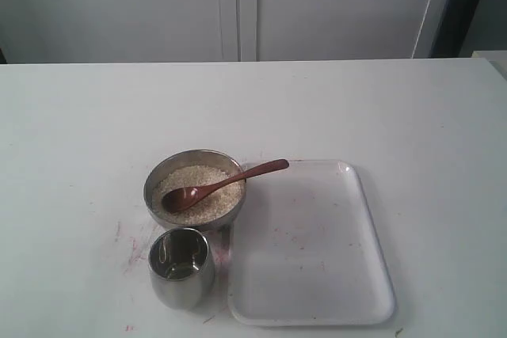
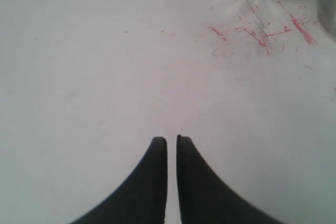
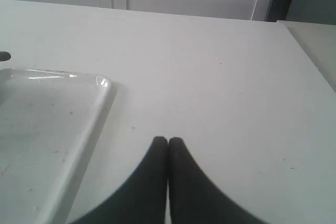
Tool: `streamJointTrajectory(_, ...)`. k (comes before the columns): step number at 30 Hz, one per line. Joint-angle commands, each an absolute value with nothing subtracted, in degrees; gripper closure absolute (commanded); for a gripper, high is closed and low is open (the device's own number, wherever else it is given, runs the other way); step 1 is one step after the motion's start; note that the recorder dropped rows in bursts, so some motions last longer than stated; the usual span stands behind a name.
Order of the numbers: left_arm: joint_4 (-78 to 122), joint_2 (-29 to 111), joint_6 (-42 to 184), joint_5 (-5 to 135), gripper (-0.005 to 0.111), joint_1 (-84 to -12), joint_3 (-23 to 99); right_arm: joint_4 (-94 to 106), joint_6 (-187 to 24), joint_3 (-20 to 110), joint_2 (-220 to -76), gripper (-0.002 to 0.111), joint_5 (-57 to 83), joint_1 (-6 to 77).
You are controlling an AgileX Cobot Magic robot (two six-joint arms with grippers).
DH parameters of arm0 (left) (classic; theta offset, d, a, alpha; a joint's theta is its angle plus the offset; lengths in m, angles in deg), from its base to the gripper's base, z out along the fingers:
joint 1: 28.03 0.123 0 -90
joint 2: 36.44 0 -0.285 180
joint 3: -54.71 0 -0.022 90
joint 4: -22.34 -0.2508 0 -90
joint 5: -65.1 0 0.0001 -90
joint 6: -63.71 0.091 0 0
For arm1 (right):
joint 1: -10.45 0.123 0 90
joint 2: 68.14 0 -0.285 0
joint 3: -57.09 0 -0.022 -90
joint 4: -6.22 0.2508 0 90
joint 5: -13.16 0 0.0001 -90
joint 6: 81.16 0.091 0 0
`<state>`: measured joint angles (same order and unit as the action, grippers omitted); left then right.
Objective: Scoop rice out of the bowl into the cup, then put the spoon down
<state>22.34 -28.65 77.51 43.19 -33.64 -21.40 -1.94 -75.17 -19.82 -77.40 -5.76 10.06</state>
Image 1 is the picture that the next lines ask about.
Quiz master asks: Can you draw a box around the white cabinet behind table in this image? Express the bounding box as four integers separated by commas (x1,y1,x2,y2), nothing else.
1,0,448,63

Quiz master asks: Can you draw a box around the white plastic tray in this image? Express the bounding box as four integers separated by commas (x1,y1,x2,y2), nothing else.
227,160,395,327

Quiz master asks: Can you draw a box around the brown wooden spoon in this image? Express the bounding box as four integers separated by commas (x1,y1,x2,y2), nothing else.
162,159,289,214

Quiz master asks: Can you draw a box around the steel bowl of rice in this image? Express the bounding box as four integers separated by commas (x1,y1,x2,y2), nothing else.
143,150,246,231

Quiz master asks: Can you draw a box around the small steel cup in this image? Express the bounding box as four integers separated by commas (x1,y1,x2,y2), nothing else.
147,227,215,310

